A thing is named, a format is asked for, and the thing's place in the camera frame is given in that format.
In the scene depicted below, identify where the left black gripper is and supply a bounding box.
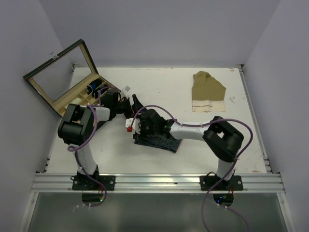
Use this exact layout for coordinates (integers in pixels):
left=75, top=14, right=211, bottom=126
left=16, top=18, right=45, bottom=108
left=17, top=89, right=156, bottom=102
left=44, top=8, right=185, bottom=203
left=114, top=94, right=146, bottom=117

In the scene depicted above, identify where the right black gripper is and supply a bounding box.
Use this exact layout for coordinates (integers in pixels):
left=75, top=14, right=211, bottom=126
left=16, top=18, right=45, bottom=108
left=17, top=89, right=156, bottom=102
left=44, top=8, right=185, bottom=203
left=133, top=120, right=158, bottom=142

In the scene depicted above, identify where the navy striped underwear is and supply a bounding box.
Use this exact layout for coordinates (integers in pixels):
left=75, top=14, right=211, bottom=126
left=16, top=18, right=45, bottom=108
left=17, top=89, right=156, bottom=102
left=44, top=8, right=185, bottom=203
left=133, top=135, right=182, bottom=153

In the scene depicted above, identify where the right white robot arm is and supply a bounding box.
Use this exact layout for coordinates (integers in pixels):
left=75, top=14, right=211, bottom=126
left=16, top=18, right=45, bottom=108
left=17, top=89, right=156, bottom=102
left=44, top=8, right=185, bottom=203
left=134, top=109, right=244, bottom=190

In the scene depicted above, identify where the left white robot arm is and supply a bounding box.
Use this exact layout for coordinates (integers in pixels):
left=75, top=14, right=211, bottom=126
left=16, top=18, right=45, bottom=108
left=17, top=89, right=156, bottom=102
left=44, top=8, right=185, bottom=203
left=57, top=90, right=143, bottom=190

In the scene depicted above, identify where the black blue rolled underwear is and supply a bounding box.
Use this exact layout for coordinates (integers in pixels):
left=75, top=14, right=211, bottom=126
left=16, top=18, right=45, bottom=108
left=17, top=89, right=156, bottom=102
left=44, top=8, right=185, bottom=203
left=86, top=78, right=102, bottom=94

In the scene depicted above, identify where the olive tan underwear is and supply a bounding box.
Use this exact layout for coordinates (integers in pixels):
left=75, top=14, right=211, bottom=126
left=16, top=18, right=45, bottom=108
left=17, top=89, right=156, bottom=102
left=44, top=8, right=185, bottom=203
left=192, top=71, right=226, bottom=112

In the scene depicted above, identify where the white rolled cloth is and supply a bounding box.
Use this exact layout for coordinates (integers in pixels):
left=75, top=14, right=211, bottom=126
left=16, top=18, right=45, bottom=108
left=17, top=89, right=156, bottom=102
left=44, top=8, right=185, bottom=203
left=71, top=98, right=82, bottom=105

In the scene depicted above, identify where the black compartment storage box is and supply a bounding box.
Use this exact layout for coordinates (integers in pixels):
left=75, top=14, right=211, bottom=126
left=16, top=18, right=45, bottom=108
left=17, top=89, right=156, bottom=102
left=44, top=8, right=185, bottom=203
left=23, top=39, right=117, bottom=117

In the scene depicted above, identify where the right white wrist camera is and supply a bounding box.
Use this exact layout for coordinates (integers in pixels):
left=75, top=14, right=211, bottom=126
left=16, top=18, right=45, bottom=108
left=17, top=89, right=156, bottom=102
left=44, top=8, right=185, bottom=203
left=125, top=118, right=140, bottom=134

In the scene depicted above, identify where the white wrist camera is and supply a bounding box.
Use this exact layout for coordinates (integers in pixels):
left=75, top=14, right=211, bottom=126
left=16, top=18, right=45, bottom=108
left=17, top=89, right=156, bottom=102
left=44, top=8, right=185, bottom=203
left=120, top=86, right=130, bottom=98
left=125, top=118, right=140, bottom=134

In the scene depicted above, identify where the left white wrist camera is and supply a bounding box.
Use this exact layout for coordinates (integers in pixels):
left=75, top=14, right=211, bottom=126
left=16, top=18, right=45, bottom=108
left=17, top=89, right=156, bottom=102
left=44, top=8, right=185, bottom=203
left=120, top=86, right=130, bottom=98

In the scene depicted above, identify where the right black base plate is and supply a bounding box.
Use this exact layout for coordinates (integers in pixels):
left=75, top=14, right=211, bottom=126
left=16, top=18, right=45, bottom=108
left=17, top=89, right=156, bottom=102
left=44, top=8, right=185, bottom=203
left=199, top=175, right=244, bottom=191

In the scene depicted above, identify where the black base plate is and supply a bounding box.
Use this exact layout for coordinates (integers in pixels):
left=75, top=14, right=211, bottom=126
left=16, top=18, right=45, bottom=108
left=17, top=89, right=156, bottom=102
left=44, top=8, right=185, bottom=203
left=70, top=175, right=116, bottom=191
left=199, top=175, right=244, bottom=191

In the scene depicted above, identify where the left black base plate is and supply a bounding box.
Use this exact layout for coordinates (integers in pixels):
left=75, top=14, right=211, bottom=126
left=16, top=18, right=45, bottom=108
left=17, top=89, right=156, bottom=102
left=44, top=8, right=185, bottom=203
left=70, top=175, right=116, bottom=191

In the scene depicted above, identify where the aluminium front rail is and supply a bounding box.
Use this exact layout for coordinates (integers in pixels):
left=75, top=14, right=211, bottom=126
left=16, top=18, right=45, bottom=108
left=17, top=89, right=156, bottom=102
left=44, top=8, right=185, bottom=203
left=30, top=174, right=285, bottom=193

